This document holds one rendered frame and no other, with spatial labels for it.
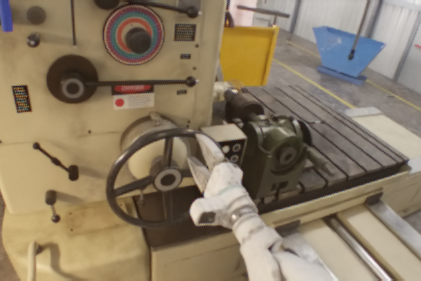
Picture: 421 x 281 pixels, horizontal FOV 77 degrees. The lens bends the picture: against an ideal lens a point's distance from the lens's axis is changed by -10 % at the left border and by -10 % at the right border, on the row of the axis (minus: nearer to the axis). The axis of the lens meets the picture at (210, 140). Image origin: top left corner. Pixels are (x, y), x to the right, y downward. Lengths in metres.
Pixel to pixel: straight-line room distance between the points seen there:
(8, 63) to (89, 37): 0.23
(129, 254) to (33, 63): 1.03
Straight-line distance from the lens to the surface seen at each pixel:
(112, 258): 1.57
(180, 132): 0.78
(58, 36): 0.88
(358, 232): 1.87
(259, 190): 1.30
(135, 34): 0.80
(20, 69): 0.92
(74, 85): 0.85
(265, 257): 0.48
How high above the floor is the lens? 1.87
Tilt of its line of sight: 32 degrees down
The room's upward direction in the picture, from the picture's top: 9 degrees clockwise
